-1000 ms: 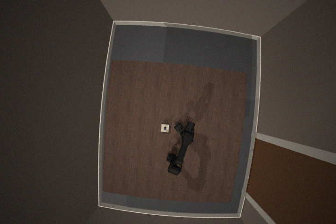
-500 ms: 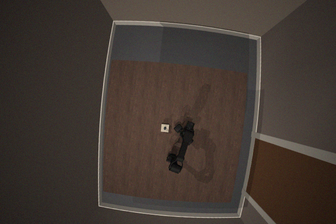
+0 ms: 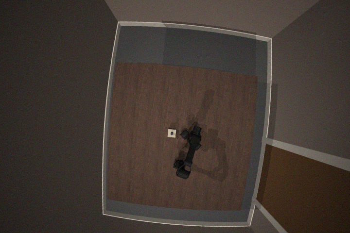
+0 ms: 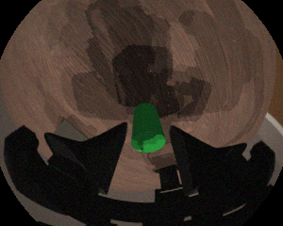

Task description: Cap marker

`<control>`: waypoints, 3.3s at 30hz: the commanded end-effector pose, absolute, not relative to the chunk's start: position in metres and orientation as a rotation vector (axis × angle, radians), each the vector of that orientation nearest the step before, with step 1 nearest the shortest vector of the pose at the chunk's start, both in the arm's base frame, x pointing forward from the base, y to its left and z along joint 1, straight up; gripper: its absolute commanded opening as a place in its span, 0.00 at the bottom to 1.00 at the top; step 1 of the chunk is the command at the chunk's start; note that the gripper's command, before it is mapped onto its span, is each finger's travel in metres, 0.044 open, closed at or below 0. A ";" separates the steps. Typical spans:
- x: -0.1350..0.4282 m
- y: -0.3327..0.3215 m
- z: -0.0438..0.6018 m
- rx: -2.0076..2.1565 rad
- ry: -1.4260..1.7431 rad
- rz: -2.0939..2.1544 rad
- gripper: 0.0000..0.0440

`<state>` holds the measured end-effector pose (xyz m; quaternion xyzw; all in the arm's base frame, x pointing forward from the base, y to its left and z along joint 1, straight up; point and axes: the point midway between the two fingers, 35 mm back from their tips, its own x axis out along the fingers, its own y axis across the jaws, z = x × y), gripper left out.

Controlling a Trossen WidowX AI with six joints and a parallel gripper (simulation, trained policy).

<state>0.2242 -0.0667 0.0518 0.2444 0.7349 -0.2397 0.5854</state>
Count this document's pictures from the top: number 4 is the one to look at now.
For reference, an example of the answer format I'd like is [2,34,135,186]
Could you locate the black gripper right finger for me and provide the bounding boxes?
[169,125,247,196]

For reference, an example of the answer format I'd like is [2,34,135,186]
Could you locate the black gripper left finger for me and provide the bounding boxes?
[43,121,127,195]

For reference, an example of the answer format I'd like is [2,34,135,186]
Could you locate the green marker cap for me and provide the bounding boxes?
[130,103,167,153]

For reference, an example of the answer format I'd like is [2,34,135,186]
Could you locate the beige rectangular block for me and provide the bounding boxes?
[54,120,88,142]

